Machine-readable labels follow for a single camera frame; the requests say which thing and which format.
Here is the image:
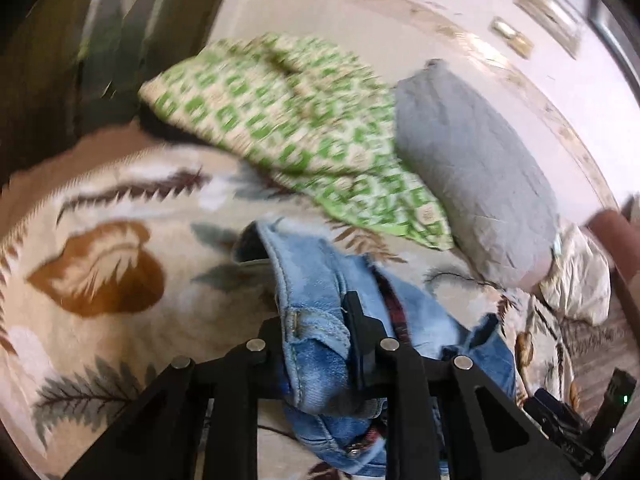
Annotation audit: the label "dark framed wall picture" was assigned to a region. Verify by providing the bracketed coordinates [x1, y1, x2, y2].
[587, 0, 640, 68]

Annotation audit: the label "tan pillow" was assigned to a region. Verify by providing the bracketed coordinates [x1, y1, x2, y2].
[510, 252, 553, 292]

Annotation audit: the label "grey quilted pillow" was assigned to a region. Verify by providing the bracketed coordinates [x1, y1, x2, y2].
[394, 59, 560, 288]

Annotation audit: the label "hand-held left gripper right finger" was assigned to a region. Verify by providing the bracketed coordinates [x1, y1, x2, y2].
[341, 290, 581, 480]

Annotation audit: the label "white floral pillow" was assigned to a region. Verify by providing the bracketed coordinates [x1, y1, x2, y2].
[539, 220, 612, 325]

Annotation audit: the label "leaf print blanket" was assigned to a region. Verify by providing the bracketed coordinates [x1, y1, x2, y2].
[0, 122, 581, 480]

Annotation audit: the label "blue denim pants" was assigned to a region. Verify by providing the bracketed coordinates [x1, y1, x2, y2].
[232, 217, 518, 478]

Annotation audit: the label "gold wall switch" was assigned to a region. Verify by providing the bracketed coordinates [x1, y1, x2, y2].
[491, 16, 534, 57]

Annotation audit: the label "green patterned quilt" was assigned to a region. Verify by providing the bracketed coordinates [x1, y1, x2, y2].
[139, 32, 455, 251]

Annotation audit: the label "brown sofa headboard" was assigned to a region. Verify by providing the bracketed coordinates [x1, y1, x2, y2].
[584, 208, 640, 311]

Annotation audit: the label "dark wooden door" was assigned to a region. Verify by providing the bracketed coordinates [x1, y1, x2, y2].
[0, 0, 241, 171]

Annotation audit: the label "brown striped floral cushion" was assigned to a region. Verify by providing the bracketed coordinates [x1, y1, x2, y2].
[560, 305, 640, 411]

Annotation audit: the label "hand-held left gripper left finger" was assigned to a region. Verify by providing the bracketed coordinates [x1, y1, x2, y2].
[62, 316, 288, 480]

